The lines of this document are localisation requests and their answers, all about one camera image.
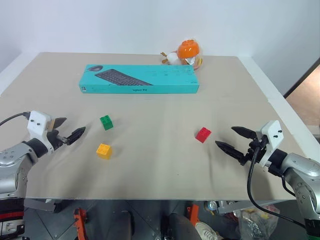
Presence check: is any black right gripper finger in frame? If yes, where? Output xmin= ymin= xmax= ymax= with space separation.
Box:
xmin=215 ymin=140 xmax=246 ymax=164
xmin=230 ymin=126 xmax=257 ymax=140

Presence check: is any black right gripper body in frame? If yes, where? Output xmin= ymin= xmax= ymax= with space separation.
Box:
xmin=239 ymin=132 xmax=268 ymax=167

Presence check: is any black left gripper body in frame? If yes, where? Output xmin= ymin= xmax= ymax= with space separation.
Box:
xmin=46 ymin=129 xmax=70 ymax=151

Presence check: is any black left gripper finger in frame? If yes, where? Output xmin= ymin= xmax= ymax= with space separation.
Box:
xmin=52 ymin=117 xmax=68 ymax=131
xmin=65 ymin=126 xmax=87 ymax=146

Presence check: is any red toy block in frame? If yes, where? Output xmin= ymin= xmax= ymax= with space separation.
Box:
xmin=194 ymin=126 xmax=212 ymax=144

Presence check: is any yellow toy block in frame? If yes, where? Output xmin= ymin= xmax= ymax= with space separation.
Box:
xmin=96 ymin=143 xmax=113 ymax=160

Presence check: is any green toy block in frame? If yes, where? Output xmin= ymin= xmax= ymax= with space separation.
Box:
xmin=99 ymin=114 xmax=114 ymax=131

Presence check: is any clear plastic bag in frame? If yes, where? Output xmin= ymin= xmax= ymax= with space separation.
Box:
xmin=233 ymin=204 xmax=280 ymax=240

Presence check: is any orange clamp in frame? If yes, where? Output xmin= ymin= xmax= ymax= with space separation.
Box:
xmin=72 ymin=207 xmax=89 ymax=240
xmin=185 ymin=204 xmax=201 ymax=226

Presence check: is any white sneaker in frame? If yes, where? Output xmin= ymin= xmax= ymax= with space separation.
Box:
xmin=194 ymin=220 xmax=219 ymax=240

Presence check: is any black red robot body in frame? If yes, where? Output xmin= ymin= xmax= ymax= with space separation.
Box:
xmin=0 ymin=198 xmax=26 ymax=240

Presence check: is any teal keyboard box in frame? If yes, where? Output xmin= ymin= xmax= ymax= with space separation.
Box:
xmin=79 ymin=64 xmax=201 ymax=95

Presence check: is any orange bowl in plastic wrap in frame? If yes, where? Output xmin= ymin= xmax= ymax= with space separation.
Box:
xmin=174 ymin=39 xmax=204 ymax=72

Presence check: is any white plush toy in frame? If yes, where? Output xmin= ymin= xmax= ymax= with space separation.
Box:
xmin=160 ymin=51 xmax=181 ymax=66

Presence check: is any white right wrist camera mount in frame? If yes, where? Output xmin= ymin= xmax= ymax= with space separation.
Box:
xmin=259 ymin=119 xmax=285 ymax=169

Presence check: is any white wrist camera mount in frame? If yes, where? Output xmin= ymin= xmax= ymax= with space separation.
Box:
xmin=26 ymin=110 xmax=57 ymax=152
xmin=259 ymin=119 xmax=285 ymax=169

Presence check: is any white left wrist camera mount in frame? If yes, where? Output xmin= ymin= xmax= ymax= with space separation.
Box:
xmin=26 ymin=110 xmax=57 ymax=152

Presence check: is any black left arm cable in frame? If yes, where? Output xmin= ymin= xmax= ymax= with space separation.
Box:
xmin=0 ymin=112 xmax=31 ymax=127

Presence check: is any grey metal table bracket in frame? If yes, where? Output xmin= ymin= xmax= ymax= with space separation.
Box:
xmin=23 ymin=198 xmax=64 ymax=214

